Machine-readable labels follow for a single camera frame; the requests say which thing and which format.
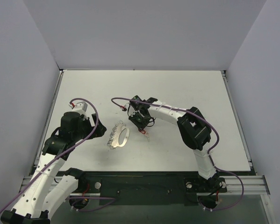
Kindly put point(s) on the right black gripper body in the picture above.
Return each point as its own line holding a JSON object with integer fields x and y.
{"x": 139, "y": 118}

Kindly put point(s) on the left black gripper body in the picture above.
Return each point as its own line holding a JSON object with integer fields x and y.
{"x": 93, "y": 126}

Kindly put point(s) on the silver key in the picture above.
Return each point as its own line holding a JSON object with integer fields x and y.
{"x": 147, "y": 136}

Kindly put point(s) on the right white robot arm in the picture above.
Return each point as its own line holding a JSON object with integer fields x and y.
{"x": 196, "y": 133}

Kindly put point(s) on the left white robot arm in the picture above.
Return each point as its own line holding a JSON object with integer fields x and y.
{"x": 36, "y": 203}

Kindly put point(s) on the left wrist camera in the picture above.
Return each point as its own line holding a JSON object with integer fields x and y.
{"x": 79, "y": 107}

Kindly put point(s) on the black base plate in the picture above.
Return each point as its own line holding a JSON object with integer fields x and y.
{"x": 151, "y": 188}

